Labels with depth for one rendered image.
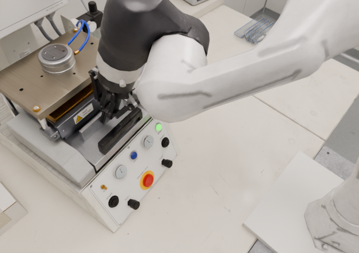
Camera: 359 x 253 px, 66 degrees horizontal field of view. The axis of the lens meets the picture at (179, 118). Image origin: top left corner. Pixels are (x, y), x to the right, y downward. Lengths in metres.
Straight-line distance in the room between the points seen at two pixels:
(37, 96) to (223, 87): 0.45
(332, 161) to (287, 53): 0.82
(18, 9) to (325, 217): 0.94
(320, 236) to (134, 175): 0.54
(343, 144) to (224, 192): 1.49
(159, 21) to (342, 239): 0.72
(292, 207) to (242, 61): 0.67
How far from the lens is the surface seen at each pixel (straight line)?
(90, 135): 0.76
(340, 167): 1.13
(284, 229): 0.91
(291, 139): 1.11
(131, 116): 0.73
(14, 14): 0.81
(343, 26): 0.37
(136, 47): 0.44
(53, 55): 0.72
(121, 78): 0.50
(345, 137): 2.34
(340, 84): 1.44
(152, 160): 0.87
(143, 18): 0.40
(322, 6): 0.37
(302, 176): 1.01
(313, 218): 0.92
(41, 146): 0.74
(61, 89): 0.69
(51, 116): 0.71
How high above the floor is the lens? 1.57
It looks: 51 degrees down
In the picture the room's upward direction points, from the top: 5 degrees clockwise
